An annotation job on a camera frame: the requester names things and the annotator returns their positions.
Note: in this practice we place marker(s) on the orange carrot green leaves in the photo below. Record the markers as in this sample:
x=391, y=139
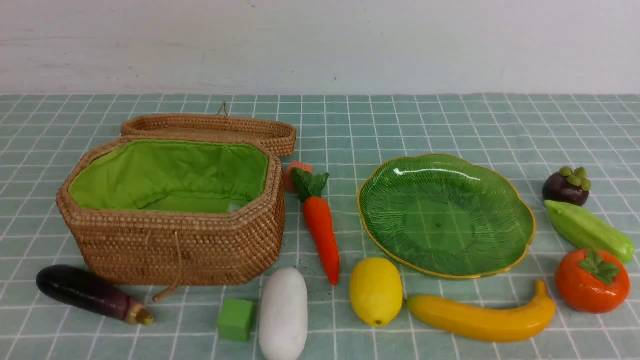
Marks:
x=317, y=215

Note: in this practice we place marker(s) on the yellow lemon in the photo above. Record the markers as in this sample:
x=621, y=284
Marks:
x=376, y=291

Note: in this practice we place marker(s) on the white radish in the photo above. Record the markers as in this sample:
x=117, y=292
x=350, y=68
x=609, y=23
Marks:
x=283, y=315

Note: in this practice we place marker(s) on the yellow banana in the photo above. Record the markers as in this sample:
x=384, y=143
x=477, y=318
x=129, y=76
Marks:
x=483, y=323

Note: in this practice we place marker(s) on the purple mangosteen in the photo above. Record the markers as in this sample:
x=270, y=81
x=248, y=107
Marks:
x=568, y=185

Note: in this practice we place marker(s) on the light green cucumber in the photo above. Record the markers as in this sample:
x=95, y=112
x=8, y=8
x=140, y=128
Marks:
x=584, y=230

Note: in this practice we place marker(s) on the purple eggplant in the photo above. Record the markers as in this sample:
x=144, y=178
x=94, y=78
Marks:
x=84, y=290

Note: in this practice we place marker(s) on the orange persimmon green calyx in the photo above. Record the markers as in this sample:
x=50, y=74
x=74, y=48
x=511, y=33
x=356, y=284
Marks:
x=592, y=281

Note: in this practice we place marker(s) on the pink foam cube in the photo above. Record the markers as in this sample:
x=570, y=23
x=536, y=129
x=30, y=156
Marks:
x=289, y=186

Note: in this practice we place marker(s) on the woven rattan basket lid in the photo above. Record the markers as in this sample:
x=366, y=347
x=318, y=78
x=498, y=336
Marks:
x=277, y=137

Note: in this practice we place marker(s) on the green checkered tablecloth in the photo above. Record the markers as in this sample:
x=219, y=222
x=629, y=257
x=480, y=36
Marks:
x=523, y=137

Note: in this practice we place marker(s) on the green leaf-shaped glass plate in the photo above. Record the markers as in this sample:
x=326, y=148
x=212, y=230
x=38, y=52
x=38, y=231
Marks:
x=445, y=217

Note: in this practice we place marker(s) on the green foam cube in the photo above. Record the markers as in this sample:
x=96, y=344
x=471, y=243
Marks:
x=235, y=319

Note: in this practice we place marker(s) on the woven rattan basket green lining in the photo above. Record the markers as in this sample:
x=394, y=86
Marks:
x=176, y=211

